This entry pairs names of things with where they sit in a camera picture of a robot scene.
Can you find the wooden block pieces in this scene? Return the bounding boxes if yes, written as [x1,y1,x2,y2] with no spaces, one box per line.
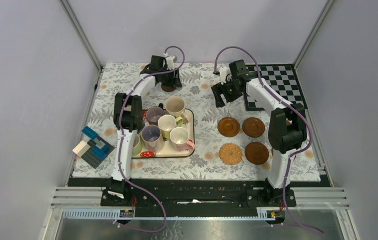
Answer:
[72,140,90,157]

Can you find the black white chessboard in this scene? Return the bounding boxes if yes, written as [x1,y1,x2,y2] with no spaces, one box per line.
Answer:
[259,64,307,109]

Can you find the cream tray with black rim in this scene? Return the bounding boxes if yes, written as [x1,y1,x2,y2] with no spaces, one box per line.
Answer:
[132,116,195,159]

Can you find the lilac cup centre front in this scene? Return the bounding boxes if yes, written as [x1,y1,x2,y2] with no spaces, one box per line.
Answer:
[141,125,165,153]

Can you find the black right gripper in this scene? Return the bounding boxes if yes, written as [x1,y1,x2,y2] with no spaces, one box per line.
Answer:
[211,77,243,109]

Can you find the brown ridged wooden coaster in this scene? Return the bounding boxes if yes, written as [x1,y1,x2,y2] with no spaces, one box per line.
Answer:
[244,142,269,165]

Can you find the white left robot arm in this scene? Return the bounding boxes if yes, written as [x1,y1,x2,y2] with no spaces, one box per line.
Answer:
[111,53,182,195]

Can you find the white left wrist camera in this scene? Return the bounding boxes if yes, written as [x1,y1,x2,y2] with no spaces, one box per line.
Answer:
[165,55,177,70]

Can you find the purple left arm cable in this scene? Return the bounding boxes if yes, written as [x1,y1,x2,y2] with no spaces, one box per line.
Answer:
[117,45,185,233]

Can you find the dark walnut coaster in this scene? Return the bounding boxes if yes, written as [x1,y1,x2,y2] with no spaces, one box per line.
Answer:
[161,85,176,93]

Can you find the white cup yellow handle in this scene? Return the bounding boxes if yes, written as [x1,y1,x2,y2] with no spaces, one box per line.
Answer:
[157,114,184,139]

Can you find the white cup pink front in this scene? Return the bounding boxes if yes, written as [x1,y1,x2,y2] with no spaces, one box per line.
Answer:
[170,127,195,152]

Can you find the white cup green body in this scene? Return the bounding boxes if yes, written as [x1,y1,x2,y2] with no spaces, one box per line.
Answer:
[132,134,143,156]

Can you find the large cream cup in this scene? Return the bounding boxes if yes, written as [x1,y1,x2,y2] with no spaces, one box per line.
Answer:
[164,96,191,123]

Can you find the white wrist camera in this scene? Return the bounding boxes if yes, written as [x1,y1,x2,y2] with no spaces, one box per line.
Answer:
[165,55,177,70]
[218,66,231,85]

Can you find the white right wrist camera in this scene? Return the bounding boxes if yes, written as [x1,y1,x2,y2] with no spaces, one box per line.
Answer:
[218,66,231,85]

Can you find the purple cup dark handle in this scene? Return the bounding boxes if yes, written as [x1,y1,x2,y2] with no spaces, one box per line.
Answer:
[145,103,165,125]

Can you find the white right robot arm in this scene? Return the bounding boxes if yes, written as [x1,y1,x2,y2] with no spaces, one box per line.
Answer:
[211,60,310,206]

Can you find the blue block puzzle box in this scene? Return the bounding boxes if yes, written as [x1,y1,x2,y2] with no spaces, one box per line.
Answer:
[81,126,115,169]

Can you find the woven rattan coaster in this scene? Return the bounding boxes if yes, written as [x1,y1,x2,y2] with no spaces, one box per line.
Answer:
[219,143,243,166]

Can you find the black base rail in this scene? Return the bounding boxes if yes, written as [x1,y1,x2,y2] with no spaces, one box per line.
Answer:
[100,177,297,219]

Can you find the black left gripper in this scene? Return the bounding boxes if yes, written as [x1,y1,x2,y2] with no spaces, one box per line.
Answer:
[159,66,182,88]

